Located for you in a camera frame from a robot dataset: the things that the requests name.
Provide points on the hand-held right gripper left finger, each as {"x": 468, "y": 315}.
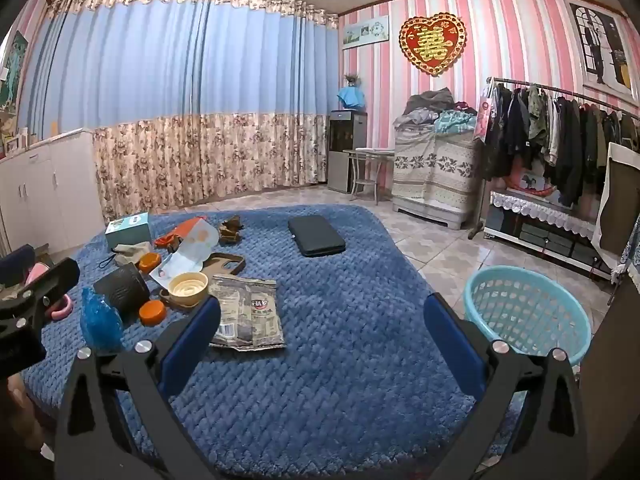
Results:
{"x": 197, "y": 330}

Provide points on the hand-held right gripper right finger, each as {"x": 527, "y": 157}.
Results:
{"x": 450, "y": 340}

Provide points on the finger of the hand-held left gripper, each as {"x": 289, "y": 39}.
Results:
{"x": 15, "y": 265}
{"x": 52, "y": 277}

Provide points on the orange bottle cap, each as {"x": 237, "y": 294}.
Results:
{"x": 152, "y": 314}
{"x": 150, "y": 262}

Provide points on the dark clothes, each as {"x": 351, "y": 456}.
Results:
{"x": 122, "y": 287}

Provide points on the light blue plastic basket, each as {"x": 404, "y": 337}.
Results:
{"x": 525, "y": 310}

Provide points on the orange plastic toy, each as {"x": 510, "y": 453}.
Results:
{"x": 180, "y": 230}

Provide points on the person's left hand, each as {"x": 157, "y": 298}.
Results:
{"x": 22, "y": 410}

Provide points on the beige paper bowl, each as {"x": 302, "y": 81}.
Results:
{"x": 187, "y": 285}

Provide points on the blue plastic bag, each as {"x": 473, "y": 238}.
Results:
{"x": 100, "y": 320}

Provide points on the white blue printed paper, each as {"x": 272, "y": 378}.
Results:
{"x": 172, "y": 267}

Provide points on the brown phone case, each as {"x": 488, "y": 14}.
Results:
{"x": 227, "y": 262}

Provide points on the white printed paper wrapper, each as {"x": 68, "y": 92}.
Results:
{"x": 197, "y": 247}

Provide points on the beige cloth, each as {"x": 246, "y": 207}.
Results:
{"x": 131, "y": 251}

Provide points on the teal tissue box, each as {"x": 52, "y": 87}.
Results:
{"x": 127, "y": 232}

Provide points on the brown dried peel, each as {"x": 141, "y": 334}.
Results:
{"x": 175, "y": 244}

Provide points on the brown pinecone item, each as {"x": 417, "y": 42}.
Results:
{"x": 231, "y": 230}

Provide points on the metal clothes rack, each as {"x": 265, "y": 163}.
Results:
{"x": 474, "y": 232}

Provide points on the blue plush blanket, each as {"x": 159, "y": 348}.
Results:
{"x": 325, "y": 360}

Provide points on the low white cabinet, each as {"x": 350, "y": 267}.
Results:
{"x": 545, "y": 242}

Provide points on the black zip case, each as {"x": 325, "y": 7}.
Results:
{"x": 315, "y": 235}

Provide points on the white lace cloth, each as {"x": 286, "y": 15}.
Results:
{"x": 540, "y": 207}

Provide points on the patterned cloth-covered cabinet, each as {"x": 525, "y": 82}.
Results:
{"x": 435, "y": 170}

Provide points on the red pink toy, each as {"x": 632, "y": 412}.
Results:
{"x": 532, "y": 187}

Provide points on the blue patterned cloth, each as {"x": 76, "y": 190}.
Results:
{"x": 634, "y": 255}

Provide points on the small folding table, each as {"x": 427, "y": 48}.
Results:
{"x": 367, "y": 152}

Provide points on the grey water dispenser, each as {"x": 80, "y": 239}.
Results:
{"x": 345, "y": 150}

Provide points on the brown cloth cover white trim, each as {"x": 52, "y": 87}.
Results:
{"x": 620, "y": 200}

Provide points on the pink hanging bag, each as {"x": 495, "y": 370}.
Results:
{"x": 484, "y": 115}

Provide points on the blue floral curtain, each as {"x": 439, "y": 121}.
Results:
{"x": 175, "y": 85}

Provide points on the pile of clothes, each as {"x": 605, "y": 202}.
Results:
{"x": 435, "y": 110}

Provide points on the row of hanging clothes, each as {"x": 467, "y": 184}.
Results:
{"x": 565, "y": 135}

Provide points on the blue cloth-covered bottle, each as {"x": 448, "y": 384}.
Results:
{"x": 351, "y": 97}

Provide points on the small potted plant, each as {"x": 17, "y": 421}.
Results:
{"x": 351, "y": 79}

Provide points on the white photo frame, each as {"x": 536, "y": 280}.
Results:
{"x": 15, "y": 144}

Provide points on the green wall painting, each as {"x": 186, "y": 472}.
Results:
{"x": 12, "y": 75}

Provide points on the red heart wall decoration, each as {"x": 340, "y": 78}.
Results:
{"x": 432, "y": 42}

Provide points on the landscape wall picture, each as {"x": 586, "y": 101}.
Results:
{"x": 365, "y": 32}

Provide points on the wall poster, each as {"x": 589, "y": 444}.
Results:
{"x": 600, "y": 45}

